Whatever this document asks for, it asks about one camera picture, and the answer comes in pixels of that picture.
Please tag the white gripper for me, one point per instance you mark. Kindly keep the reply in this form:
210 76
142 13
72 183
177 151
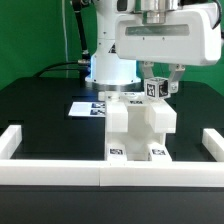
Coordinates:
187 37

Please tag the white chair back part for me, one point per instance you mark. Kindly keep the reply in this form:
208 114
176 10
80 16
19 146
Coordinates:
159 114

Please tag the white chair seat part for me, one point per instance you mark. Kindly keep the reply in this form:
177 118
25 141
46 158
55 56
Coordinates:
138 140

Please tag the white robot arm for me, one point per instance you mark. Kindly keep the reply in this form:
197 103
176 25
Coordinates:
108 70

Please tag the white base tag sheet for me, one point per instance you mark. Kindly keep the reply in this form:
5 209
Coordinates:
87 109

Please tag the white obstacle fence wall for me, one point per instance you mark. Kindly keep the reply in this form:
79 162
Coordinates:
101 173

